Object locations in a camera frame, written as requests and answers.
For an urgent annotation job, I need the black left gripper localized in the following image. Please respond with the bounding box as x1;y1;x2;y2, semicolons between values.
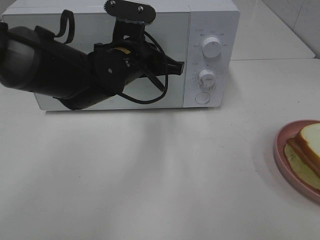
93;39;185;83

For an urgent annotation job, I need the white timer knob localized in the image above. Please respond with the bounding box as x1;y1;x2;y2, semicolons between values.
198;69;217;88

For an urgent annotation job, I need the round white door button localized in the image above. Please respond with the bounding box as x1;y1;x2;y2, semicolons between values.
195;92;211;104

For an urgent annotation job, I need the pink round plate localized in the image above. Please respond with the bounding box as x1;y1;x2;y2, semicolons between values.
273;119;320;204

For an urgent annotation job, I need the toy sandwich with lettuce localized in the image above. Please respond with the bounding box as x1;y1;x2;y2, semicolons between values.
284;123;320;191

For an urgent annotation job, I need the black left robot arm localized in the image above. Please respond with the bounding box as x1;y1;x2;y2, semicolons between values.
0;21;184;110

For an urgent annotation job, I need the upper white power knob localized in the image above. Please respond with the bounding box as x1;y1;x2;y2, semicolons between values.
201;36;222;58

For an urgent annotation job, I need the white microwave oven body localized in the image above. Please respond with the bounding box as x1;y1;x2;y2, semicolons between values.
1;0;240;108

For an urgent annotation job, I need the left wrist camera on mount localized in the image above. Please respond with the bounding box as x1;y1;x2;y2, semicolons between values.
103;0;156;45

